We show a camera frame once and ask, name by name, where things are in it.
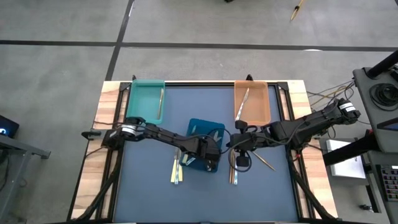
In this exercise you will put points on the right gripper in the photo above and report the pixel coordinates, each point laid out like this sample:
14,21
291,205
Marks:
255,138

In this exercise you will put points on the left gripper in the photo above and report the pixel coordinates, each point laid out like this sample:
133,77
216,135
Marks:
206,149

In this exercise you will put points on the dark blue plastic bin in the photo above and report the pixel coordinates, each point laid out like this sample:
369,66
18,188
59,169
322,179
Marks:
203,127

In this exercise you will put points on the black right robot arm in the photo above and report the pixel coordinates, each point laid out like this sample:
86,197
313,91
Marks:
311,121

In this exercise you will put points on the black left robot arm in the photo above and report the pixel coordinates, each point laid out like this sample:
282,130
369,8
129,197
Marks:
168,137

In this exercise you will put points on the orange plastic bin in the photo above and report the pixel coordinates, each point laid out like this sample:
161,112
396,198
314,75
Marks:
259,102

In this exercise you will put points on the grey-blue table mat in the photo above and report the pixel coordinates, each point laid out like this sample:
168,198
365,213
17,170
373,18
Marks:
149,202

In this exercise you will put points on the light green plastic bin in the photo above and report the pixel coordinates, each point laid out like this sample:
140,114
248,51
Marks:
143,99

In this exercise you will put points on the black diagonal rig beam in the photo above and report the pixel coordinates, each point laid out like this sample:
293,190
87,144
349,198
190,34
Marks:
348,151

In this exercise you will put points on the white box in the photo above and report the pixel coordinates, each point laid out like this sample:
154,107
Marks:
345,169

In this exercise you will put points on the grey neighbouring table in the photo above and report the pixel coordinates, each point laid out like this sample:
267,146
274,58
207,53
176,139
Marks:
363,102

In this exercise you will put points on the black tablet screen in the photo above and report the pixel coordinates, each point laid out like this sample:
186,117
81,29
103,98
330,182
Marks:
388,124

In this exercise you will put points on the keypad control panel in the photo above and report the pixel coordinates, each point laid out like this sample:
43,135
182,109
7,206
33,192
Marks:
390,183

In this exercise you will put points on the grey metal desk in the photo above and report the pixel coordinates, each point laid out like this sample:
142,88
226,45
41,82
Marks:
18,149

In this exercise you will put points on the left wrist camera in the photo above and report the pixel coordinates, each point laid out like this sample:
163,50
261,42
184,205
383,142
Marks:
211,166

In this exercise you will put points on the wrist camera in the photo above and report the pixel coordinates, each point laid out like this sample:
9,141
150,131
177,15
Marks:
242,161
211,166

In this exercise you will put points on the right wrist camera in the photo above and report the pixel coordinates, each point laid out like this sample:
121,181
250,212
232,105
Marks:
242,161

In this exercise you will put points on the black aluminium rig frame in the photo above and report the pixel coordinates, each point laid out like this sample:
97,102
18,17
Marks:
281,86

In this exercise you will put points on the black rig post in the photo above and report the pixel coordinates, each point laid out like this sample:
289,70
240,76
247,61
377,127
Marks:
384,64

